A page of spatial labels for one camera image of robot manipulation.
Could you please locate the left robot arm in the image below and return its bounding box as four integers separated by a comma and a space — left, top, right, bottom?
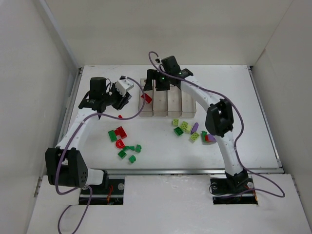
45, 76, 134, 188

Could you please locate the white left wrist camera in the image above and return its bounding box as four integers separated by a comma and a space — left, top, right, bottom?
115, 76, 134, 97

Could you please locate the green square lego plate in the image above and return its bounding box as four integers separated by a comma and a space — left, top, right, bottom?
117, 150, 127, 159

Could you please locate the lime lego brick left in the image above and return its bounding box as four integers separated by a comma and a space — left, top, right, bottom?
172, 118, 179, 127

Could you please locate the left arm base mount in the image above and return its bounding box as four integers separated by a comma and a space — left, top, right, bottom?
90, 175, 125, 206

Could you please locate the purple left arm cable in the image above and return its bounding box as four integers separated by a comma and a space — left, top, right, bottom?
55, 75, 147, 234

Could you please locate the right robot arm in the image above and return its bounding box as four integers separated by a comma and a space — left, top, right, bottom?
144, 56, 248, 191

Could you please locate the green arch lego piece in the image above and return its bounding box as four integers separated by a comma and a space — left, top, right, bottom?
122, 146, 135, 151

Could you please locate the red large lego brick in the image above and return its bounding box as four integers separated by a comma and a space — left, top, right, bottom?
114, 126, 127, 139

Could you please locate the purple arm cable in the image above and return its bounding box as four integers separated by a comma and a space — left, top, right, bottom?
55, 75, 147, 234
148, 51, 285, 197

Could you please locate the lime lego brick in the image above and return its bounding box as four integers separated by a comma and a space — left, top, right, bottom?
180, 121, 192, 134
172, 118, 179, 127
190, 132, 200, 142

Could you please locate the aluminium table edge rail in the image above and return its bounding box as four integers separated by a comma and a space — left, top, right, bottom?
34, 67, 82, 197

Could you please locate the red arch lego brick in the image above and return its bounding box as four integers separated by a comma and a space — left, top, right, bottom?
115, 139, 125, 149

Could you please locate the green flat lego plate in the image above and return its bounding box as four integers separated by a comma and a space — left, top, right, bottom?
108, 130, 117, 142

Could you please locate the green small lego brick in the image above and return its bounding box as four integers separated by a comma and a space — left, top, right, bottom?
135, 144, 142, 153

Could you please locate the purple lego brick right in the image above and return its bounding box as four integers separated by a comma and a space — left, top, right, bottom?
207, 134, 216, 143

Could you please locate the lime lego brick lower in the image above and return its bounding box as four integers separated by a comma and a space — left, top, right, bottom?
190, 132, 200, 142

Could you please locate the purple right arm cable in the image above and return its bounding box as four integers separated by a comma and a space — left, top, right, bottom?
148, 51, 285, 197

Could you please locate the purple slanted lego piece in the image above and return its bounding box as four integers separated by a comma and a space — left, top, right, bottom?
191, 122, 199, 134

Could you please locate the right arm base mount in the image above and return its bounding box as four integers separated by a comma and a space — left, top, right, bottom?
209, 177, 258, 205

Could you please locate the lime lego brick centre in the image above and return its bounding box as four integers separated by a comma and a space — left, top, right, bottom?
180, 121, 192, 134

